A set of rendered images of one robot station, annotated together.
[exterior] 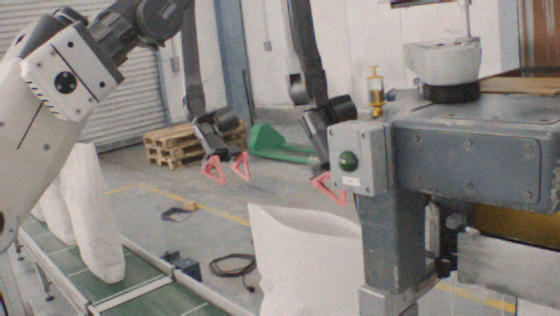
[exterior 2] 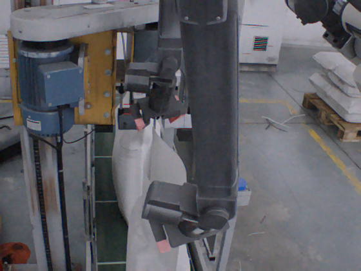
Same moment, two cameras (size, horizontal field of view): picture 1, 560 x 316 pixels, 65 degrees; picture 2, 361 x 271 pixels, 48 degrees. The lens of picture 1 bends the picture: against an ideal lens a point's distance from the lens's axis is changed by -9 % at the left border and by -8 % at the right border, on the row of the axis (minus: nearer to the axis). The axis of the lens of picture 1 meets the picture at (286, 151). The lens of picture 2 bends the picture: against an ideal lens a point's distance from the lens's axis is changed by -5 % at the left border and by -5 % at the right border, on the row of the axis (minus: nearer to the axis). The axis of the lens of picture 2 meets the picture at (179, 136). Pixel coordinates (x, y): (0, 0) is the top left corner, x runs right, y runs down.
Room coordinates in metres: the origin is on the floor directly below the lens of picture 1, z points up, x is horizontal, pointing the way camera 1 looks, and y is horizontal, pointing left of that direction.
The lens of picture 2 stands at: (1.84, 0.42, 1.66)
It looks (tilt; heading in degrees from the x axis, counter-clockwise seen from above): 28 degrees down; 207
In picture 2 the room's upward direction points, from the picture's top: 6 degrees clockwise
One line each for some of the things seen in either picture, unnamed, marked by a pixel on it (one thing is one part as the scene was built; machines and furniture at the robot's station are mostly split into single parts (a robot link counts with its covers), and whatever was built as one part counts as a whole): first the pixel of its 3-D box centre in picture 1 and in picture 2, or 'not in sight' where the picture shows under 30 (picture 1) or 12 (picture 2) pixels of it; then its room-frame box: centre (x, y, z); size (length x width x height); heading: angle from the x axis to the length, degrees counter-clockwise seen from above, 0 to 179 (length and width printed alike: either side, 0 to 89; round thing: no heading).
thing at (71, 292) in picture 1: (69, 241); not in sight; (2.84, 1.52, 0.35); 2.26 x 0.48 x 0.14; 40
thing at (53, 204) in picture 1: (55, 184); not in sight; (2.88, 1.54, 0.74); 0.47 x 0.22 x 0.72; 41
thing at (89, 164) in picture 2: not in sight; (89, 158); (0.46, -0.78, 0.54); 1.05 x 0.02 x 0.41; 40
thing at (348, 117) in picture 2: not in sight; (347, 103); (-2.20, 0.14, 0.20); 0.66 x 0.44 x 0.12; 40
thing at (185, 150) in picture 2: not in sight; (194, 156); (0.12, -0.37, 0.54); 1.05 x 0.02 x 0.41; 40
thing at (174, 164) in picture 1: (196, 151); not in sight; (6.57, 1.26, 0.07); 1.20 x 0.82 x 0.14; 128
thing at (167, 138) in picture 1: (192, 131); not in sight; (6.54, 1.26, 0.36); 1.20 x 0.82 x 0.14; 126
